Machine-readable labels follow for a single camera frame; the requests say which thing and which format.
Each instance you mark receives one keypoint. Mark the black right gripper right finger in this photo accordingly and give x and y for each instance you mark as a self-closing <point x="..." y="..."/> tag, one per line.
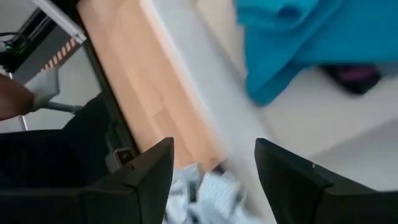
<point x="311" y="202"/>

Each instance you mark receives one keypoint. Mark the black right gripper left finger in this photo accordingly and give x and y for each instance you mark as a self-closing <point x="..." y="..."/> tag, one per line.
<point x="109" y="205"/>

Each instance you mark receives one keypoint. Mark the teal garment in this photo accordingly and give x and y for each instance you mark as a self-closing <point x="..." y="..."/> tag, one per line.
<point x="311" y="37"/>

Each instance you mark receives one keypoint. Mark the person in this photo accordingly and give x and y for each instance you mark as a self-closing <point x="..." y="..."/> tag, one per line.
<point x="46" y="155"/>

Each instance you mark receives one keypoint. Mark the dark navy garment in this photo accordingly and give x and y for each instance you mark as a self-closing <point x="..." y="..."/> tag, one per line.
<point x="351" y="77"/>

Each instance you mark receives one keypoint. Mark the person's hand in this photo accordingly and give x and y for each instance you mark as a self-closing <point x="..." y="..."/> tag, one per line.
<point x="15" y="99"/>

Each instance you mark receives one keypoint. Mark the grey box orange stripes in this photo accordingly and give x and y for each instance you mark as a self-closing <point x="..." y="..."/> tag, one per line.
<point x="40" y="59"/>

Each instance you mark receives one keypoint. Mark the black aluminium table frame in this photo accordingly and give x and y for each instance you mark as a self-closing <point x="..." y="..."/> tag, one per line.
<point x="119" y="133"/>

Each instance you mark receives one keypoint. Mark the white aluminium rail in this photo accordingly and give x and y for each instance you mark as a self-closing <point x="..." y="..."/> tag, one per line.
<point x="62" y="21"/>

